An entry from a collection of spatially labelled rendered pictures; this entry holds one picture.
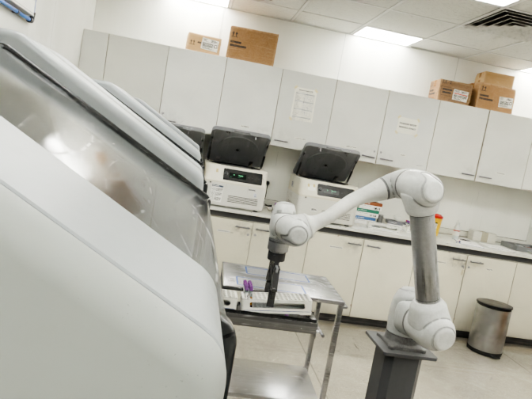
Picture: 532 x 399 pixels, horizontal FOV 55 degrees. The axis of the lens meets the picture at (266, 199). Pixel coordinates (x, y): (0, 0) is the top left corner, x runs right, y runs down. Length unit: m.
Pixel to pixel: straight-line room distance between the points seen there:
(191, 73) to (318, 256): 1.98
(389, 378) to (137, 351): 2.35
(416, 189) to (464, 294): 3.24
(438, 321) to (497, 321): 2.80
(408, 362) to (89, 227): 2.35
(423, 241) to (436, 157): 3.07
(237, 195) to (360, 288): 1.43
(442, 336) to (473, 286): 3.04
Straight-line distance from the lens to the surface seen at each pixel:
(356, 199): 2.18
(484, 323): 5.03
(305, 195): 4.51
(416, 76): 5.48
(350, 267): 4.73
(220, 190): 4.41
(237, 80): 4.69
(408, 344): 2.49
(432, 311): 2.25
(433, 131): 5.16
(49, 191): 0.22
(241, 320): 2.16
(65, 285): 0.18
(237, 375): 2.86
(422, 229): 2.16
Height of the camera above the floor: 1.51
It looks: 6 degrees down
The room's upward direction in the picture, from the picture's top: 10 degrees clockwise
